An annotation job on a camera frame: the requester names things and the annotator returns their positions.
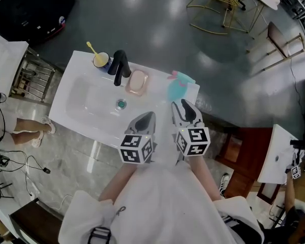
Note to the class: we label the wooden stool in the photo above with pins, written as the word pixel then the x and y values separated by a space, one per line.
pixel 278 38

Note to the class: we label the white sink with chrome faucet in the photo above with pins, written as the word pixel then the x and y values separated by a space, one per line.
pixel 7 60

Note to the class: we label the metal rack sink stand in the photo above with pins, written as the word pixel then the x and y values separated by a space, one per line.
pixel 33 77

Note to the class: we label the pink soap dish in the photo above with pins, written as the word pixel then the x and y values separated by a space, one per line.
pixel 129 91

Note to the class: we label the white ceramic sink basin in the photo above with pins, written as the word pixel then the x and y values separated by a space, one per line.
pixel 91 105

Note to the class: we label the large black machine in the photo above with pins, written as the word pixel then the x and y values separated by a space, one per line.
pixel 28 9

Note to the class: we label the white sink on wooden vanity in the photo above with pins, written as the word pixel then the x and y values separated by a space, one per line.
pixel 274 156

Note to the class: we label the person's right forearm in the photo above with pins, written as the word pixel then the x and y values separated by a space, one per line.
pixel 203 177

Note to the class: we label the pale pink soap bar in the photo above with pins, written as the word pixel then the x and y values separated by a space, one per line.
pixel 137 80

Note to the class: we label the teal spray bottle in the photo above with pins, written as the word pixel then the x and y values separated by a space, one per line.
pixel 176 90

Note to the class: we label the short black faucet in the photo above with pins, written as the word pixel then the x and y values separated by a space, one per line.
pixel 298 143

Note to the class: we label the person's white garment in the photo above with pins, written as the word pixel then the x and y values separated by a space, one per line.
pixel 162 205

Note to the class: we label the brown wooden vanity cabinet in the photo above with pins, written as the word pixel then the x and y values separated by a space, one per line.
pixel 246 146

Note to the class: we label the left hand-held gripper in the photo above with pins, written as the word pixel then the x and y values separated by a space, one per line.
pixel 129 149

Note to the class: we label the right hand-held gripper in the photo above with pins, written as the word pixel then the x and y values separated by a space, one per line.
pixel 197 141

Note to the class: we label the silver ribbon brooch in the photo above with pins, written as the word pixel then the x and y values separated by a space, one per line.
pixel 120 210

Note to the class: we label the person's left forearm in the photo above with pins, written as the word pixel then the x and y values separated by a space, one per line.
pixel 119 182

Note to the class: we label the dark brown cabinet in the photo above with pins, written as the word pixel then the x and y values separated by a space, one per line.
pixel 35 220

